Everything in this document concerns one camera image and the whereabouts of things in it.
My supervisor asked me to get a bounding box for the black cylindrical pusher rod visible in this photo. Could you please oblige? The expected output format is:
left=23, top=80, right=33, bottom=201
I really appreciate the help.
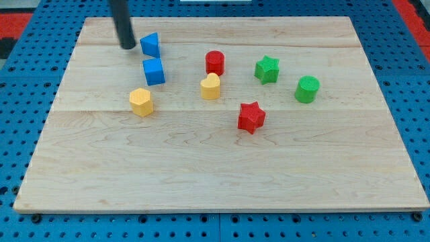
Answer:
left=108, top=0, right=136, bottom=50

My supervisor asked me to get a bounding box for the blue triangle block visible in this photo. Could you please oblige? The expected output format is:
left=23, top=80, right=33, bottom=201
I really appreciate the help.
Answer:
left=140, top=32, right=161, bottom=58

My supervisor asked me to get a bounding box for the blue cube block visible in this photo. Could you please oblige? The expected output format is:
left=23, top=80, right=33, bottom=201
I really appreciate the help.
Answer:
left=142, top=58, right=165, bottom=86

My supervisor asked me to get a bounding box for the yellow hexagon block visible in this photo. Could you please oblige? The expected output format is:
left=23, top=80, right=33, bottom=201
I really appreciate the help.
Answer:
left=129, top=88, right=154, bottom=117

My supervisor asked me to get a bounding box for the red cylinder block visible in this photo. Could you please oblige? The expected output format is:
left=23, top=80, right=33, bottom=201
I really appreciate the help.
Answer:
left=205, top=50, right=225, bottom=76

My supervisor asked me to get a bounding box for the yellow heart block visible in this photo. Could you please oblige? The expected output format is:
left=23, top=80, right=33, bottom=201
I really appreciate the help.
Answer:
left=200, top=73, right=220, bottom=100

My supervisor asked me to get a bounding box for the green star block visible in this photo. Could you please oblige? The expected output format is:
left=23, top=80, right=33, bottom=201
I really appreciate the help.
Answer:
left=254, top=55, right=280, bottom=85

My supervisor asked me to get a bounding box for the red star block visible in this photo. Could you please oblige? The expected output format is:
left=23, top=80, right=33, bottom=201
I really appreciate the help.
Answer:
left=237, top=102, right=266, bottom=134

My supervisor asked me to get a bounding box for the green cylinder block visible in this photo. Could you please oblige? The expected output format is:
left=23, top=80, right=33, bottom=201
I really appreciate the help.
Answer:
left=294, top=75, right=320, bottom=104

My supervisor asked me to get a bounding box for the wooden board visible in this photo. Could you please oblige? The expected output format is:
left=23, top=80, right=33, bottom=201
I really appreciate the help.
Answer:
left=13, top=17, right=429, bottom=214

